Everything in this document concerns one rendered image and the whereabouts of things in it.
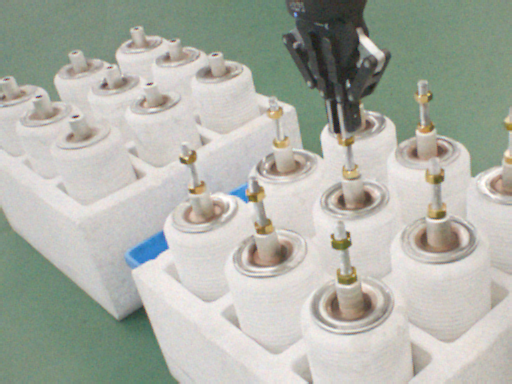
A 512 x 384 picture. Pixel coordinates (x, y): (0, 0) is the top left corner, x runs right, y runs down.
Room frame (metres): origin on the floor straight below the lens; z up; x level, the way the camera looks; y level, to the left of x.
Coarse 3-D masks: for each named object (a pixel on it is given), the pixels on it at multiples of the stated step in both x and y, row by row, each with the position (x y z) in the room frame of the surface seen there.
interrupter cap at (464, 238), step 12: (408, 228) 0.55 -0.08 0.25; (420, 228) 0.55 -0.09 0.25; (456, 228) 0.54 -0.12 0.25; (468, 228) 0.54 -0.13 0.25; (408, 240) 0.54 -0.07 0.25; (420, 240) 0.54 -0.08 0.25; (456, 240) 0.53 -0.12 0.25; (468, 240) 0.52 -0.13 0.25; (408, 252) 0.52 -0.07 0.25; (420, 252) 0.51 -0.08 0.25; (432, 252) 0.51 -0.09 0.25; (444, 252) 0.51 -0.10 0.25; (456, 252) 0.51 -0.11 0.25; (468, 252) 0.50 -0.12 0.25
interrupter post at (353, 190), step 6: (360, 174) 0.63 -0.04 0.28; (342, 180) 0.62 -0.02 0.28; (348, 180) 0.62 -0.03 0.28; (354, 180) 0.62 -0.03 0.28; (360, 180) 0.62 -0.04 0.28; (348, 186) 0.62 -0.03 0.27; (354, 186) 0.62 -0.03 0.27; (360, 186) 0.62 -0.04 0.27; (348, 192) 0.62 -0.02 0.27; (354, 192) 0.62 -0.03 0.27; (360, 192) 0.62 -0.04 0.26; (348, 198) 0.62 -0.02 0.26; (354, 198) 0.62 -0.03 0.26; (360, 198) 0.62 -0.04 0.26; (348, 204) 0.62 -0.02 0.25; (354, 204) 0.62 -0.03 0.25
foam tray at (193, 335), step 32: (160, 256) 0.68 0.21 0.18; (160, 288) 0.62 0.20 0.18; (160, 320) 0.63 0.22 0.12; (192, 320) 0.56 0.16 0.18; (224, 320) 0.55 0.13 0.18; (480, 320) 0.49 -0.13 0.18; (192, 352) 0.58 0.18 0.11; (224, 352) 0.51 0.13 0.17; (256, 352) 0.50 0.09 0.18; (288, 352) 0.49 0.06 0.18; (416, 352) 0.47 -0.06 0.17; (448, 352) 0.45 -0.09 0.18; (480, 352) 0.45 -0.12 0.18
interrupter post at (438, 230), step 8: (448, 216) 0.53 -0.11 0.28; (432, 224) 0.52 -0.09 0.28; (440, 224) 0.52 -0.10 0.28; (448, 224) 0.53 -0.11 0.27; (432, 232) 0.52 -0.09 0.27; (440, 232) 0.52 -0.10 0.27; (448, 232) 0.53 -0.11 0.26; (432, 240) 0.52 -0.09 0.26; (440, 240) 0.52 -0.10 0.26; (448, 240) 0.52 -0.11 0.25
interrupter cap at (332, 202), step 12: (372, 180) 0.65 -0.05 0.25; (324, 192) 0.65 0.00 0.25; (336, 192) 0.64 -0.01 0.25; (372, 192) 0.63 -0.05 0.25; (384, 192) 0.63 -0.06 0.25; (324, 204) 0.62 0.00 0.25; (336, 204) 0.62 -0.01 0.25; (360, 204) 0.62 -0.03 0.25; (372, 204) 0.61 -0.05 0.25; (384, 204) 0.60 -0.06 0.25; (336, 216) 0.60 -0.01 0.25; (348, 216) 0.59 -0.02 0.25; (360, 216) 0.59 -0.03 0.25
